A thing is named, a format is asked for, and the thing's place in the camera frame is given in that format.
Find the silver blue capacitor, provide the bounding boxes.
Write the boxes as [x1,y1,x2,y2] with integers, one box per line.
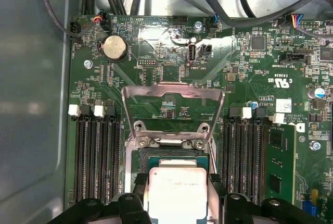
[308,86,326,100]

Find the silver coin battery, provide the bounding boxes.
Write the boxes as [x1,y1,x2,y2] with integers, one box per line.
[102,34,129,63]

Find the green RAM stick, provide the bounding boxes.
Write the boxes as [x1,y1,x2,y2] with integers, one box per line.
[265,123,297,202]

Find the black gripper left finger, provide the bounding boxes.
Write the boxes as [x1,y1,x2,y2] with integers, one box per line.
[47,173,153,224]

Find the white barcode sticker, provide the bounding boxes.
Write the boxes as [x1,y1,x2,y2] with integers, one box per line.
[275,98,292,113]

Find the green motherboard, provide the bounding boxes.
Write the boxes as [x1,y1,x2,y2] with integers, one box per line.
[65,14,333,224]

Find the black square chip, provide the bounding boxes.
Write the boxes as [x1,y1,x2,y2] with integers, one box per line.
[250,35,266,51]

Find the connector with coloured wires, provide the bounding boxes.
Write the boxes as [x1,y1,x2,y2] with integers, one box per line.
[285,13,305,29]
[92,10,111,32]

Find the black open PC case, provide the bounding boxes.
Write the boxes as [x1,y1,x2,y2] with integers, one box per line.
[0,0,333,224]

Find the internal USB port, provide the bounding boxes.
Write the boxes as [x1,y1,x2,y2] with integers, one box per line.
[187,43,197,66]

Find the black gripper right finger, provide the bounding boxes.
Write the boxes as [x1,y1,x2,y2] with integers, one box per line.
[209,173,324,224]

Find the CPU socket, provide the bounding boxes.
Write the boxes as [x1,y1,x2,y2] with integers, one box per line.
[124,134,219,201]

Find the metal CPU socket cover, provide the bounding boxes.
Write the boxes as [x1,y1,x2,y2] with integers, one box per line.
[121,81,226,142]

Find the black board connector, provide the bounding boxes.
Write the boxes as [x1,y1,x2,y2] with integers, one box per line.
[69,19,87,40]

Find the silver CPU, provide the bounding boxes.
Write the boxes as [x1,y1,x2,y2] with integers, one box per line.
[146,155,209,224]

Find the black pin header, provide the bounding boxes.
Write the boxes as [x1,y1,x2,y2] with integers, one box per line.
[172,15,188,26]

